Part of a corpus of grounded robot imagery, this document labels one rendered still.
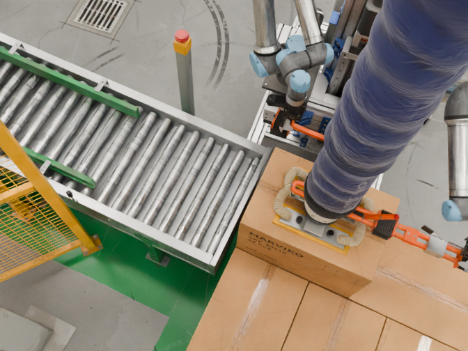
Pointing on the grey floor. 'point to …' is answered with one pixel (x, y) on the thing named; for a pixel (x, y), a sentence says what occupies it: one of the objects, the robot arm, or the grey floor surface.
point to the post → (185, 75)
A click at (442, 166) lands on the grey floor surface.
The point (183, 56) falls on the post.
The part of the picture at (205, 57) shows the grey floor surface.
